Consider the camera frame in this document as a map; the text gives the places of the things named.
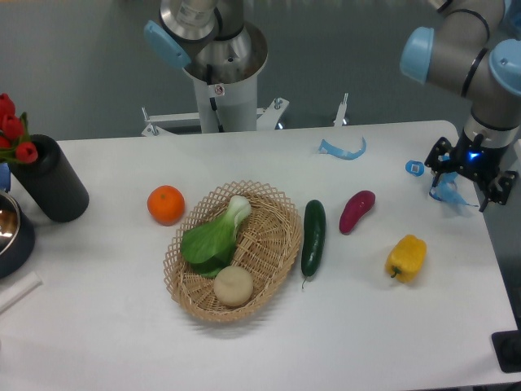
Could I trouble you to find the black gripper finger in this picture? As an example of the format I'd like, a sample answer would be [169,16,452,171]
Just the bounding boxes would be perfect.
[479,170,519,212]
[424,137,457,187]

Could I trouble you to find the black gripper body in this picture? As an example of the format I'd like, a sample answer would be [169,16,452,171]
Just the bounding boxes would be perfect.
[449,133,507,182]

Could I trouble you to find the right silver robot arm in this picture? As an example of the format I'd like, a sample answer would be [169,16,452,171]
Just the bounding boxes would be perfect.
[400,1,520,187]

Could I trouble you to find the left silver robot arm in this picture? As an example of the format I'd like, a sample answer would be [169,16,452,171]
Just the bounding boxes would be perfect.
[144,1,520,204]

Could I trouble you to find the yellow bell pepper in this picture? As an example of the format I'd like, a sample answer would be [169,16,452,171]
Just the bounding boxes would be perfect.
[384,235,427,283]

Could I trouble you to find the small blue tag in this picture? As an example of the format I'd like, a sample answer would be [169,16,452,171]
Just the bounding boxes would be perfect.
[405,160,425,177]

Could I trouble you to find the purple sweet potato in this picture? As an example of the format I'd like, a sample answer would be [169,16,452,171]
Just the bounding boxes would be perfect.
[339,190,376,235]

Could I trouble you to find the blue ribbon on table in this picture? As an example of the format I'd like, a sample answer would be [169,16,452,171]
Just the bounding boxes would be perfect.
[317,138,367,160]

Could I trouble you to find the dark green cucumber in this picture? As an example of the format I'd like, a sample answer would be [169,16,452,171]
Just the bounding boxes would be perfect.
[300,200,326,285]

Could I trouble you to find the black device at table edge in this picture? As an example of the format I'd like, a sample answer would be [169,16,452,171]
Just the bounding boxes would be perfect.
[492,330,520,373]

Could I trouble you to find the woven wicker basket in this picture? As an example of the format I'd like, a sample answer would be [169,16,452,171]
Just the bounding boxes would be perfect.
[163,180,302,323]

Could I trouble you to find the beige round bun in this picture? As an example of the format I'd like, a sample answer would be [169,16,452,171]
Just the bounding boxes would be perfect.
[213,266,253,307]

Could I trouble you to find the green bok choy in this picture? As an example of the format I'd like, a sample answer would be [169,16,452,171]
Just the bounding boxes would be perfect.
[180,195,252,278]

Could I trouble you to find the orange mandarin fruit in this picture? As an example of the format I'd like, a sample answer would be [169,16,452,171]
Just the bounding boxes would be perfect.
[147,185,186,226]

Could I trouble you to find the black cylindrical vase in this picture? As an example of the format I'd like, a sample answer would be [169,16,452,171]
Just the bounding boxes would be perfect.
[9,134,90,222]

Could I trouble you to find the red artificial tulips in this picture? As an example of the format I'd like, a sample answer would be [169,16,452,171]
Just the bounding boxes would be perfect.
[1,93,38,165]

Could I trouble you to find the dark metal bowl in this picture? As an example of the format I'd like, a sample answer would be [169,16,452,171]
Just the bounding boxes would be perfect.
[0,191,36,279]

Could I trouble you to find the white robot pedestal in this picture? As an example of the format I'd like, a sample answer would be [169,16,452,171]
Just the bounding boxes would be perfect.
[192,76,257,134]

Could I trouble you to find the white metal base frame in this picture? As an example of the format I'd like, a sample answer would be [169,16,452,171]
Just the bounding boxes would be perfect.
[140,93,350,138]

